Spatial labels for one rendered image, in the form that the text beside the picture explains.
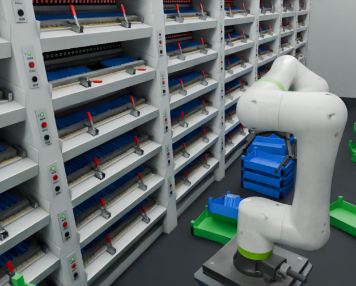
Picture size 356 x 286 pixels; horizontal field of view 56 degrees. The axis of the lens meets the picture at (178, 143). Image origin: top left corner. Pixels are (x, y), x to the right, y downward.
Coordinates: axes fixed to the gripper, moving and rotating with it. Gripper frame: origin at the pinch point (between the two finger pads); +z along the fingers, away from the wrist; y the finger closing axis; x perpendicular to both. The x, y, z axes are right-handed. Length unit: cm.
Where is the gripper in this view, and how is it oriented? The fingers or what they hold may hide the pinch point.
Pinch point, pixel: (261, 158)
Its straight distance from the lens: 122.4
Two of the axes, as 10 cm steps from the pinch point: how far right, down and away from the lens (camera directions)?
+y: 7.7, 5.5, -3.4
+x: 1.2, 4.0, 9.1
